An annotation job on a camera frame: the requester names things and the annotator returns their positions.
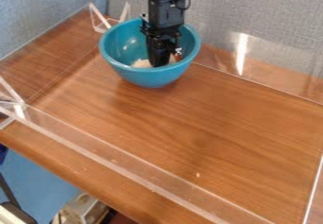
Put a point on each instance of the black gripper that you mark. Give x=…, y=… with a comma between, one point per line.
x=161, y=27

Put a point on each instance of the black stand leg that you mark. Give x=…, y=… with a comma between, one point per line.
x=11, y=212

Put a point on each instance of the blue bowl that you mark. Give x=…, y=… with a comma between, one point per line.
x=123, y=47

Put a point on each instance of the clear acrylic tray walls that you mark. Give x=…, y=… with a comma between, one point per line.
x=219, y=149

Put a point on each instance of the white power strip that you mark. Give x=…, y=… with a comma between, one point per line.
x=82, y=210

